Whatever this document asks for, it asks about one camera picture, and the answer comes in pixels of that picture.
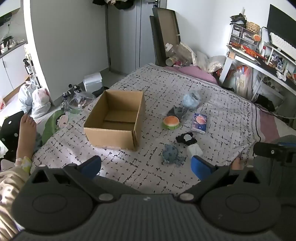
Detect light blue fluffy cloth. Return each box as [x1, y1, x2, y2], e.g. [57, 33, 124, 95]
[181, 91, 201, 109]

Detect green cartoon cushion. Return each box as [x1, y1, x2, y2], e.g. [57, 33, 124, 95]
[42, 109, 70, 144]

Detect brown cardboard box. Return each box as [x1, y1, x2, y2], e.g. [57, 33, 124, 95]
[84, 90, 146, 151]

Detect black tripod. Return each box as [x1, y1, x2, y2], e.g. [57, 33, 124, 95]
[62, 85, 81, 102]

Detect white keyboard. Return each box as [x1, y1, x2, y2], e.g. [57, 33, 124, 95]
[270, 32, 296, 56]

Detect white desk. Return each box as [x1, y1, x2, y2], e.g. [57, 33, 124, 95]
[218, 45, 296, 98]

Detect grey kitchen cabinet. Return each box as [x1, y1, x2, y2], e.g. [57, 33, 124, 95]
[0, 39, 30, 98]

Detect dark grey cloth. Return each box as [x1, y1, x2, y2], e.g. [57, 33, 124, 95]
[168, 106, 189, 120]

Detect clear plastic bag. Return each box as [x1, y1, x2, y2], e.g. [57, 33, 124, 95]
[63, 91, 96, 114]

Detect bare foot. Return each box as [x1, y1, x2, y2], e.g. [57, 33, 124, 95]
[0, 115, 37, 234]

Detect white trash bags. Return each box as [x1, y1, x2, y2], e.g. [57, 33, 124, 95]
[18, 82, 51, 118]

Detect person's right foot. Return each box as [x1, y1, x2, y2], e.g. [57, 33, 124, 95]
[232, 158, 244, 170]

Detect black monitor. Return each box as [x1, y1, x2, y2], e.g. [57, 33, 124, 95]
[267, 4, 296, 48]

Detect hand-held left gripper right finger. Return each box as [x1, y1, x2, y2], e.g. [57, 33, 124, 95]
[178, 156, 262, 201]

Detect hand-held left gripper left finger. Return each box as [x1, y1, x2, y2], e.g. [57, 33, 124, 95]
[30, 156, 116, 203]

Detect black bag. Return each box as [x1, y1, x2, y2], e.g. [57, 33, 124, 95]
[91, 86, 109, 99]

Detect grey door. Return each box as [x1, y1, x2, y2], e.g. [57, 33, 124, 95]
[105, 0, 160, 75]

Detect white sock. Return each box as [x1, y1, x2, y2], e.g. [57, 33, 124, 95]
[186, 144, 203, 156]

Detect black dice cushion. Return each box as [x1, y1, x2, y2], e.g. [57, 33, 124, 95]
[0, 111, 25, 153]

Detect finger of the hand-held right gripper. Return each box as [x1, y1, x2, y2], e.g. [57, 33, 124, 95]
[253, 142, 287, 160]

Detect white box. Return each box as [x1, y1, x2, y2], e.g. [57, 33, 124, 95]
[83, 72, 102, 92]

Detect pink pillow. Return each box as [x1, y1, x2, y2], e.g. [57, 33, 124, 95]
[164, 66, 219, 85]

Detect clear drawer organizer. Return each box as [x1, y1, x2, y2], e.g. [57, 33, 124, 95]
[229, 23, 259, 50]

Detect black scrunchie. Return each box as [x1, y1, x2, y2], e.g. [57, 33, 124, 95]
[176, 133, 197, 145]

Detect leaning brown board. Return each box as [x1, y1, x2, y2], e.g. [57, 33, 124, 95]
[150, 7, 181, 66]

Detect blue-grey octopus plush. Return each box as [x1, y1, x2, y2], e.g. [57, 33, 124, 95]
[162, 144, 185, 165]

